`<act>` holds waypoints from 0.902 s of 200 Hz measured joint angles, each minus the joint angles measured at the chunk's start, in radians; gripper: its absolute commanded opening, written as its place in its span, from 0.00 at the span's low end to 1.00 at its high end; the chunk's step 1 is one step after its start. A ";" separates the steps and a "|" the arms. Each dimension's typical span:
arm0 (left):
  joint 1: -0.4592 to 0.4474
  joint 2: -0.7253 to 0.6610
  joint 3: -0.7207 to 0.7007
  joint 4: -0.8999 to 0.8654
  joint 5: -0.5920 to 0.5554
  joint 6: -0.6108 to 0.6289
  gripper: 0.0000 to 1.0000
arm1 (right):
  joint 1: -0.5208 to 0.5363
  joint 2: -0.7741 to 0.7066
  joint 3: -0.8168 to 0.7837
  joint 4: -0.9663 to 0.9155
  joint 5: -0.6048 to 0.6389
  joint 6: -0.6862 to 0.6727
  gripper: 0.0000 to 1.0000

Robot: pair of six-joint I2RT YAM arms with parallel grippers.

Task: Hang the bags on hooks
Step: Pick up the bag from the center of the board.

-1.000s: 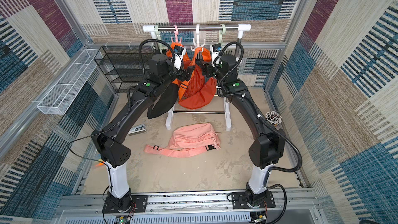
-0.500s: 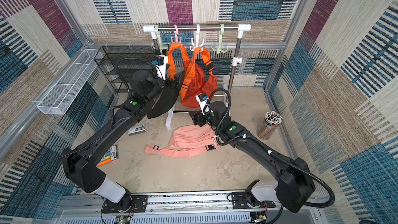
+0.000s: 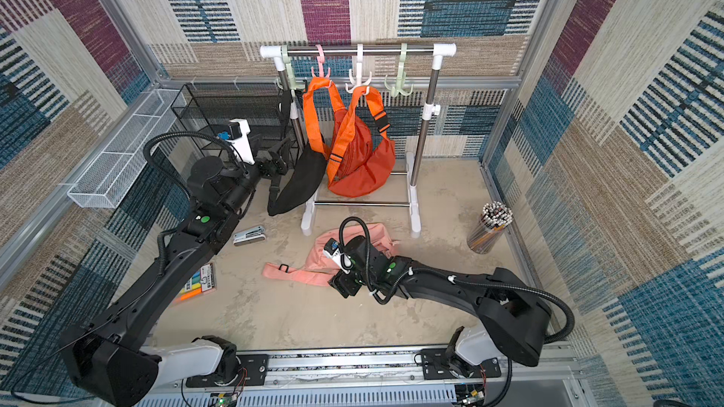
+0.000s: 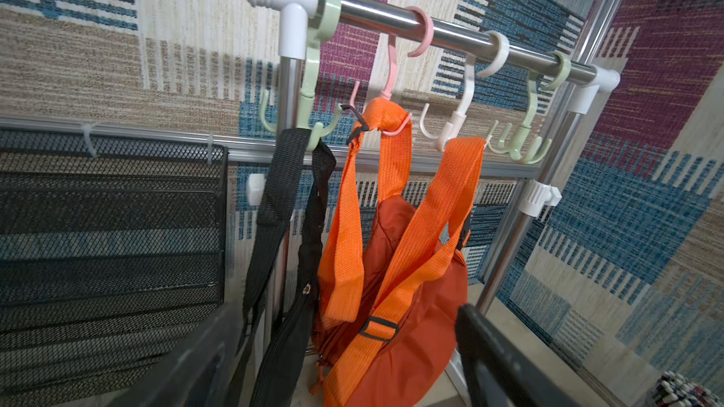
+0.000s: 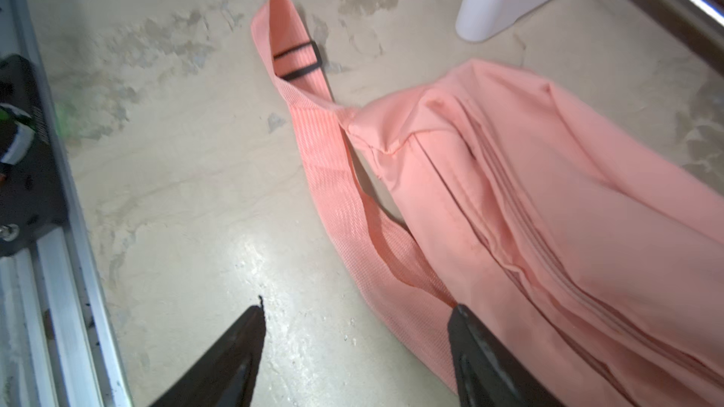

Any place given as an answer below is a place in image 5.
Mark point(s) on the aluminium front rail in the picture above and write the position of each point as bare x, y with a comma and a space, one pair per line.
57, 347

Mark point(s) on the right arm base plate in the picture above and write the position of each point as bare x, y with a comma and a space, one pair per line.
32, 198

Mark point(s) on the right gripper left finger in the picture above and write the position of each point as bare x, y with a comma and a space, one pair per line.
226, 374

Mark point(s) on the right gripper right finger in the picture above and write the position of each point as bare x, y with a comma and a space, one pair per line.
487, 374

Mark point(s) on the pink sling bag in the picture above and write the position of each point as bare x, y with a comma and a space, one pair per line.
596, 262

